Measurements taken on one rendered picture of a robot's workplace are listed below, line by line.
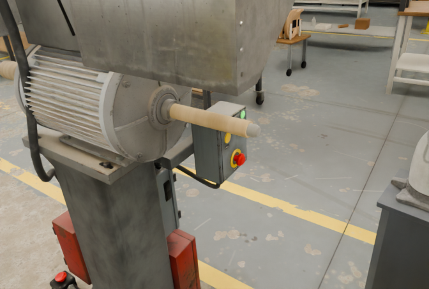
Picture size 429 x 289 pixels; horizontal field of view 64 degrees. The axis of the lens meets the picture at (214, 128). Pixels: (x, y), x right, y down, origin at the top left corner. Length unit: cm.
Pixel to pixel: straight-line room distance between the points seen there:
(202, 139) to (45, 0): 52
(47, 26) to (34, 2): 5
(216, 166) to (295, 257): 118
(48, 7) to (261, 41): 49
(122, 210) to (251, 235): 131
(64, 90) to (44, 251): 170
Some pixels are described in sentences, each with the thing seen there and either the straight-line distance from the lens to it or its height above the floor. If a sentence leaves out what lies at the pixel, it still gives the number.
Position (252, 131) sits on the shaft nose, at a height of 126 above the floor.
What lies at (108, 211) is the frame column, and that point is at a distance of 96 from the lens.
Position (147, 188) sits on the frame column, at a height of 94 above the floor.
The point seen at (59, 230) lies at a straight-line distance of 126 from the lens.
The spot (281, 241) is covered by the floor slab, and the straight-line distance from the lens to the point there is 217.
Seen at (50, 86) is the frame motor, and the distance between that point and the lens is 86.
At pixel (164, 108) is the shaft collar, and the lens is 72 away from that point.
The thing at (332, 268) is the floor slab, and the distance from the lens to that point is 208.
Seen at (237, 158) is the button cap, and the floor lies 99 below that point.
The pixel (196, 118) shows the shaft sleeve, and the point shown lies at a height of 125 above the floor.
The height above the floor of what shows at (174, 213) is 74.
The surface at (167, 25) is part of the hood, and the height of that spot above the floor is 146.
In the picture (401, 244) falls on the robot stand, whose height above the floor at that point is 55.
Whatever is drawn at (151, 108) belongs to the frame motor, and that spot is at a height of 127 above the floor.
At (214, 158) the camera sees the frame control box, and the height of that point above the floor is 101.
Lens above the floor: 155
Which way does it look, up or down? 27 degrees down
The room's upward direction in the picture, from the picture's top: 4 degrees counter-clockwise
